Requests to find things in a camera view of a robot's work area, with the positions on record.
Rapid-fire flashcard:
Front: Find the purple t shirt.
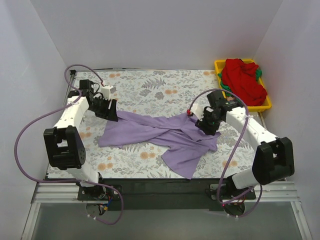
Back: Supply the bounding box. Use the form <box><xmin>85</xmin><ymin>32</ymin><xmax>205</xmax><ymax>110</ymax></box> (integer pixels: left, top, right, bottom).
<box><xmin>98</xmin><ymin>111</ymin><xmax>221</xmax><ymax>179</ymax></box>

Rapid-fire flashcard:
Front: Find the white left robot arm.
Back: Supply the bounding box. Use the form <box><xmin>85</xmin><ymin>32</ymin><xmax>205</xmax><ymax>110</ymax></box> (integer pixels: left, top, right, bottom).
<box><xmin>43</xmin><ymin>79</ymin><xmax>118</xmax><ymax>200</ymax></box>

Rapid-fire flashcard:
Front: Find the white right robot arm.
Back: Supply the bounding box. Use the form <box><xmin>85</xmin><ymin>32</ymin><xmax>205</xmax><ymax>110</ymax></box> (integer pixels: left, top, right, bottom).
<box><xmin>188</xmin><ymin>89</ymin><xmax>295</xmax><ymax>201</ymax></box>

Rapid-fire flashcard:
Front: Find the green t shirt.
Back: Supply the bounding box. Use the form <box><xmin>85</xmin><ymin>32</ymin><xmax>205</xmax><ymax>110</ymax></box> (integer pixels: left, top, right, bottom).
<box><xmin>217</xmin><ymin>67</ymin><xmax>263</xmax><ymax>92</ymax></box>

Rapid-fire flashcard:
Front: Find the red t shirt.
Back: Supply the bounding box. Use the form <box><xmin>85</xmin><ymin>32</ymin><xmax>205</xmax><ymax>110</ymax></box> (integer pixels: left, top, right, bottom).
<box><xmin>221</xmin><ymin>58</ymin><xmax>267</xmax><ymax>106</ymax></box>

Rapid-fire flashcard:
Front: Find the floral patterned table mat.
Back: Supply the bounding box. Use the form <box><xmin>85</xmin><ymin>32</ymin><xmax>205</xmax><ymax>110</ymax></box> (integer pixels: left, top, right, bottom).
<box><xmin>73</xmin><ymin>70</ymin><xmax>255</xmax><ymax>178</ymax></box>

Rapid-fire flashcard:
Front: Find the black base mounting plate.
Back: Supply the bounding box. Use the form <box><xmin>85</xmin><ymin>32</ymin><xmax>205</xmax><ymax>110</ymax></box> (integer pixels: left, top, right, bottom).
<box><xmin>77</xmin><ymin>177</ymin><xmax>257</xmax><ymax>212</ymax></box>

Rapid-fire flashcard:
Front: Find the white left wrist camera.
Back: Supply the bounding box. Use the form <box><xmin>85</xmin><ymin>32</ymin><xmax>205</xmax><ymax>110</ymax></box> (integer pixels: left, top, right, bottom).
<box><xmin>100</xmin><ymin>85</ymin><xmax>117</xmax><ymax>100</ymax></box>

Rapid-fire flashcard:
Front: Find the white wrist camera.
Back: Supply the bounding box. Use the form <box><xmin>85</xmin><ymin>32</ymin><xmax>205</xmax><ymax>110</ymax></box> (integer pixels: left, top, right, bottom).
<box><xmin>100</xmin><ymin>85</ymin><xmax>117</xmax><ymax>100</ymax></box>
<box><xmin>187</xmin><ymin>103</ymin><xmax>204</xmax><ymax>121</ymax></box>

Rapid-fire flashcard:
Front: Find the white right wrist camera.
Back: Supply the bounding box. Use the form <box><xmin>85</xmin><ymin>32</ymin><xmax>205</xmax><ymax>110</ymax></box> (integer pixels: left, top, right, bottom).
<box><xmin>187</xmin><ymin>103</ymin><xmax>204</xmax><ymax>121</ymax></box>

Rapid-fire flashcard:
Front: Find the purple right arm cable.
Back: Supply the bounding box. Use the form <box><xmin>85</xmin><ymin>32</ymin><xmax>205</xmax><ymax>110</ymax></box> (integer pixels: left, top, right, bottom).
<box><xmin>187</xmin><ymin>89</ymin><xmax>263</xmax><ymax>219</ymax></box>

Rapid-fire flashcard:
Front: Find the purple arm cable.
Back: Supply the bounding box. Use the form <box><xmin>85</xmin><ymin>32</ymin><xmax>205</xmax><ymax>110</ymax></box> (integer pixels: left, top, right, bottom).
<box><xmin>14</xmin><ymin>64</ymin><xmax>125</xmax><ymax>226</ymax></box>
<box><xmin>187</xmin><ymin>89</ymin><xmax>263</xmax><ymax>219</ymax></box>

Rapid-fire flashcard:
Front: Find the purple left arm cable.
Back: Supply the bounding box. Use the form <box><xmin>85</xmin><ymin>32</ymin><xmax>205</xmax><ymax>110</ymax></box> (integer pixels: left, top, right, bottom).
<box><xmin>14</xmin><ymin>64</ymin><xmax>125</xmax><ymax>226</ymax></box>

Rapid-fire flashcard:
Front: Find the aluminium frame rail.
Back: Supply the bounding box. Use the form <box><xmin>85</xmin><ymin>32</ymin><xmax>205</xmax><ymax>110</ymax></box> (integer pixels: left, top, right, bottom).
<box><xmin>22</xmin><ymin>181</ymin><xmax>312</xmax><ymax>240</ymax></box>

